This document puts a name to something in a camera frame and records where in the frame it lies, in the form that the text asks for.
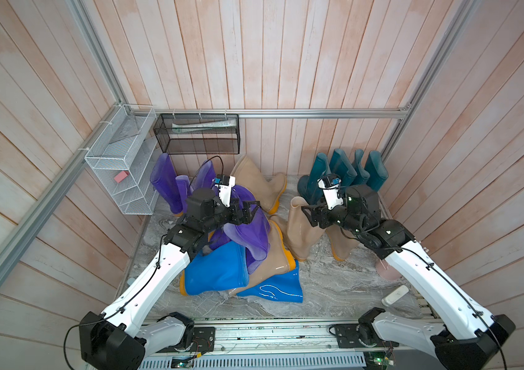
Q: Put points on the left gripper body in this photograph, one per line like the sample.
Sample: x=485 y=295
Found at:
x=230 y=215

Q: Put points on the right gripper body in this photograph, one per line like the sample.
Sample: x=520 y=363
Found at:
x=339 y=216

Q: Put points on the beige boot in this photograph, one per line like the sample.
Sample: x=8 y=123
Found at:
x=268 y=192
x=342 y=242
x=278 y=261
x=300 y=235

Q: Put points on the large teal boot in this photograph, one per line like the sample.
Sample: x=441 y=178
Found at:
x=307 y=186

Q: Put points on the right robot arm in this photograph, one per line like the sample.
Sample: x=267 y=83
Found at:
x=469 y=335

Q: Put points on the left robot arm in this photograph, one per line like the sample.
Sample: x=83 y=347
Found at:
x=117 y=338

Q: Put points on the purple boot lying centre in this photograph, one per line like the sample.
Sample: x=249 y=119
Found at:
x=218 y=239

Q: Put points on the blue boot on top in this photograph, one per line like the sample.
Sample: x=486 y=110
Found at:
x=223 y=269

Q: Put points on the teal boot standing back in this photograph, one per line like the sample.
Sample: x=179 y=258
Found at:
x=375 y=167

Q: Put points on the blue boot underneath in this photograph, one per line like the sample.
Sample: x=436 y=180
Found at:
x=279 y=288

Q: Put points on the purple boot far left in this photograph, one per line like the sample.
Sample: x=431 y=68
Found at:
x=163 y=178

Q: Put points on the pink pencil cup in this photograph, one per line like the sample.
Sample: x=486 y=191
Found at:
x=386 y=271

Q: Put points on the black mesh basket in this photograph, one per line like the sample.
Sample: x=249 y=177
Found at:
x=196 y=144

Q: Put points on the paper in black basket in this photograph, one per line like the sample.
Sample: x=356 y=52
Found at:
x=204 y=127

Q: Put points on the pink eraser block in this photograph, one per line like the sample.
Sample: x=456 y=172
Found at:
x=122 y=175

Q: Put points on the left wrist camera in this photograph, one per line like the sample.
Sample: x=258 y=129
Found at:
x=224 y=184

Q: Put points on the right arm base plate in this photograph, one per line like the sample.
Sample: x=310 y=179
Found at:
x=354 y=335

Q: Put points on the white wire shelf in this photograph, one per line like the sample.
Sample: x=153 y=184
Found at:
x=123 y=143

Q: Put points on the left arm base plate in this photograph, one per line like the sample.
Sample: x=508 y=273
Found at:
x=199 y=340

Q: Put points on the aluminium frame rail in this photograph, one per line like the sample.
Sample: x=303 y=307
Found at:
x=308 y=114

